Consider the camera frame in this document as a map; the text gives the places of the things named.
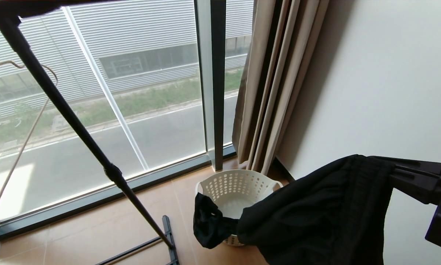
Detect black shorts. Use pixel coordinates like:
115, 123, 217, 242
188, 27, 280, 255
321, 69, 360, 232
237, 155, 396, 265

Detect white laundry basket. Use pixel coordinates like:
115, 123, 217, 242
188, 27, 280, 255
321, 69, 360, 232
195, 169, 283, 247

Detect black clothes rack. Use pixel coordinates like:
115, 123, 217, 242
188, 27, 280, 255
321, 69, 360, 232
0, 0, 180, 265

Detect black garment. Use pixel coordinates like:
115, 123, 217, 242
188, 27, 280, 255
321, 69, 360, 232
193, 192, 240, 249

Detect window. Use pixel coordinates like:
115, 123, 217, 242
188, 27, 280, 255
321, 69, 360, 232
0, 0, 255, 255

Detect beige curtain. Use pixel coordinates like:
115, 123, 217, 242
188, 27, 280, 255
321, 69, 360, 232
232, 0, 330, 176

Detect pink clothes hanger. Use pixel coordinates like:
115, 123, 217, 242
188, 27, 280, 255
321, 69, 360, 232
0, 61, 58, 231

